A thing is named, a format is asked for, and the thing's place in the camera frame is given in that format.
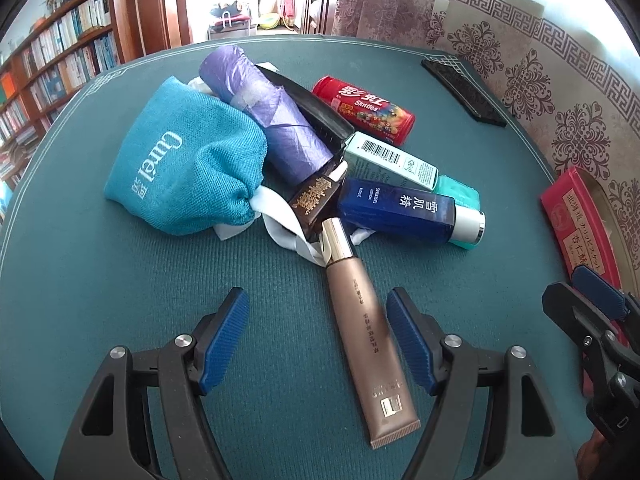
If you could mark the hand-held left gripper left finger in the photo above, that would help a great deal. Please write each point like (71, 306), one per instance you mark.
(225, 345)

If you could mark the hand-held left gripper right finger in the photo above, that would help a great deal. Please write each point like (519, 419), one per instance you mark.
(410, 345)

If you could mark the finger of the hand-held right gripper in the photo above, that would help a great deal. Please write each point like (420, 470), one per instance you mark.
(600, 292)
(565, 305)

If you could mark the gold cosmetic tube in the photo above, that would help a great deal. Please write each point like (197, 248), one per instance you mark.
(370, 340)

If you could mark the red tin box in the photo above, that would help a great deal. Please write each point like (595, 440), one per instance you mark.
(575, 220)

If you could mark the teal soft packet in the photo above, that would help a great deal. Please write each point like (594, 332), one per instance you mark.
(457, 191)

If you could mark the teal fabric pouch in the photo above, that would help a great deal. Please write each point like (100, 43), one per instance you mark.
(175, 160)

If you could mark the person's right hand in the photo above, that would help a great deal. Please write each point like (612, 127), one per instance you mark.
(590, 455)

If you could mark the blue lotion bottle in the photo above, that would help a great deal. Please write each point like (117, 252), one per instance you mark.
(400, 207)

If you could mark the brown small bottle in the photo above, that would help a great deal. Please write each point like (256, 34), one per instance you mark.
(315, 197)

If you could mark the white and teal carton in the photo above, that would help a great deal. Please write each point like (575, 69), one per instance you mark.
(390, 160)

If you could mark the purple plastic bag roll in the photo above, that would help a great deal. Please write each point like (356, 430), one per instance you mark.
(280, 125)

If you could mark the black smartphone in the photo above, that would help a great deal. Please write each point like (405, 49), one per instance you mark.
(462, 92)

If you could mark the red candy tube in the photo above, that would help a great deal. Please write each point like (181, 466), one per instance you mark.
(365, 107)

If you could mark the patterned beige curtain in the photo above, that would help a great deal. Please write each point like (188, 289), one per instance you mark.
(525, 60)

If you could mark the grey bench with clothes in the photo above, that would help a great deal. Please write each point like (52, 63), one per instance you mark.
(230, 20)

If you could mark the wooden bookshelf with books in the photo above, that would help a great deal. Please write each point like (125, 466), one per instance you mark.
(60, 45)

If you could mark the wooden door frame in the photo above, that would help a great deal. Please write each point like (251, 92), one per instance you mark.
(160, 5)

